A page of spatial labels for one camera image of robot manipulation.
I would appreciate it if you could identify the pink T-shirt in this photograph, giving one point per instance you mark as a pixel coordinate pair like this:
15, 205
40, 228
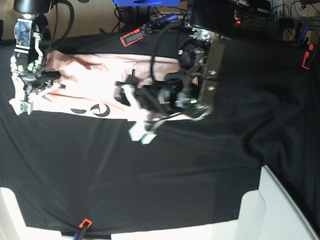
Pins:
90, 85

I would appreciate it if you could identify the red clamp edge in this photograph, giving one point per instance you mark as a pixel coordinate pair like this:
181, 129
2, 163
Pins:
308, 54
82, 229

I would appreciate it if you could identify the black power strip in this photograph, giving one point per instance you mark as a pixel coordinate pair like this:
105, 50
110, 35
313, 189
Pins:
250, 14

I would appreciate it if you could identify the red clamp front edge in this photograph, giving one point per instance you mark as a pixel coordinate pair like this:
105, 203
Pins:
82, 229

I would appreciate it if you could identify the red black clamp, blue handle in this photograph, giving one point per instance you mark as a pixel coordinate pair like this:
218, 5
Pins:
146, 29

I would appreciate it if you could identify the black table cloth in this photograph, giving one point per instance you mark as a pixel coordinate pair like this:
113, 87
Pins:
64, 168

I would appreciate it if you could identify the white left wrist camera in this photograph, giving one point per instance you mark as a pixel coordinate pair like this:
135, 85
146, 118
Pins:
138, 133

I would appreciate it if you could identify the blue plastic box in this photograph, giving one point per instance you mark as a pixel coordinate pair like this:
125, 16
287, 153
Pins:
135, 3

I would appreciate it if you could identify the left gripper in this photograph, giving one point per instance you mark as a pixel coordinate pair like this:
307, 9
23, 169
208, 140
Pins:
156, 102

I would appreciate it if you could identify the red clamp right edge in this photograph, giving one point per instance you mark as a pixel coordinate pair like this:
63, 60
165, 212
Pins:
308, 54

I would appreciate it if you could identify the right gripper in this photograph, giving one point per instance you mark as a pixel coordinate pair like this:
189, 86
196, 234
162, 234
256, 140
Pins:
39, 84

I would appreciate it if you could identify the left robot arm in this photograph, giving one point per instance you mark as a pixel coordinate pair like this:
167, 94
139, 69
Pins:
200, 56

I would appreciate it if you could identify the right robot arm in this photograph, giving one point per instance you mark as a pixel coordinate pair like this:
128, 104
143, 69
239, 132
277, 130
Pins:
28, 61

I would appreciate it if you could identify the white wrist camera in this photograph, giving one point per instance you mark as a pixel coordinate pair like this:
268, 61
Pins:
26, 107
138, 133

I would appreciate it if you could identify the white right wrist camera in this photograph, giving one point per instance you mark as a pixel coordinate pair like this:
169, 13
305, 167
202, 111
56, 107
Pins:
26, 107

